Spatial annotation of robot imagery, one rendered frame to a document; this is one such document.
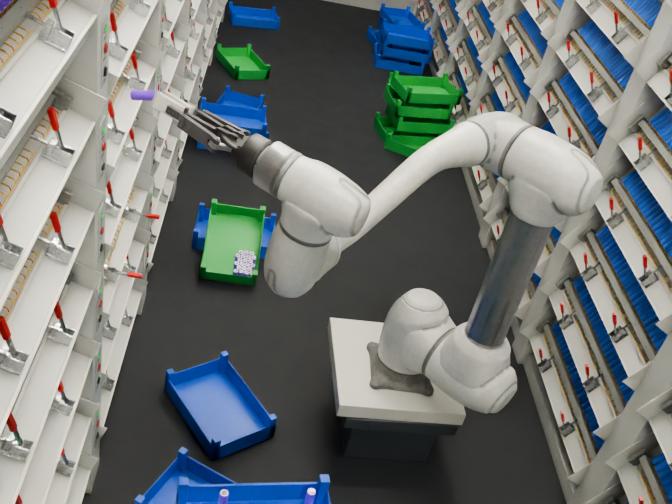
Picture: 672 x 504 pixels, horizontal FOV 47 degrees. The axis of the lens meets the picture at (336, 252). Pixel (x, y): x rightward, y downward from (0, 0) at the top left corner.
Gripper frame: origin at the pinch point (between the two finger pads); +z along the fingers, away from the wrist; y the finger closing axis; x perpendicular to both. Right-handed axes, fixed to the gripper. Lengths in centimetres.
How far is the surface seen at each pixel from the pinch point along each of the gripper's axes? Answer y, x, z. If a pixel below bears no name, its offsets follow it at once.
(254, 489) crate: -3, -60, -47
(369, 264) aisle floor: 150, -71, -25
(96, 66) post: -13.1, 4.1, 9.0
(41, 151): -27.9, -7.1, 4.0
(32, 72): -40.0, 9.0, 0.2
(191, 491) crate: -10, -64, -38
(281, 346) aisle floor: 90, -87, -20
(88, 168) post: -8.7, -15.6, 7.0
